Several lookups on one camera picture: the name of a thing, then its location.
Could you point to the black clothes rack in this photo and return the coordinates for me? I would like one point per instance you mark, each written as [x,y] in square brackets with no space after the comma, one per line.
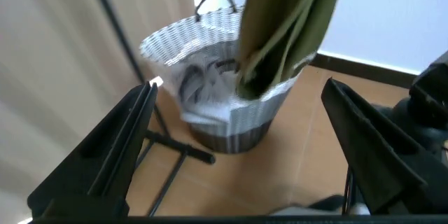
[115,21]

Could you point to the white laundry basket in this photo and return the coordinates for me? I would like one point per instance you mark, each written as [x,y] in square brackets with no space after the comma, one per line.
[196,35]

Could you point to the green printed shirt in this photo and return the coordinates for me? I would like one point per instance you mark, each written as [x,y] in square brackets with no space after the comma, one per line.
[280,24]

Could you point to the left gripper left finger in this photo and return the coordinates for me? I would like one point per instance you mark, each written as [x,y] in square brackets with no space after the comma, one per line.
[105,154]

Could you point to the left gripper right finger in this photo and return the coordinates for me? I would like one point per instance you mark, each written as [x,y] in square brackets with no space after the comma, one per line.
[371,154]

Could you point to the pale grey garment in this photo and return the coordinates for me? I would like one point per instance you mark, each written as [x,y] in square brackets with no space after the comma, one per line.
[213,91]

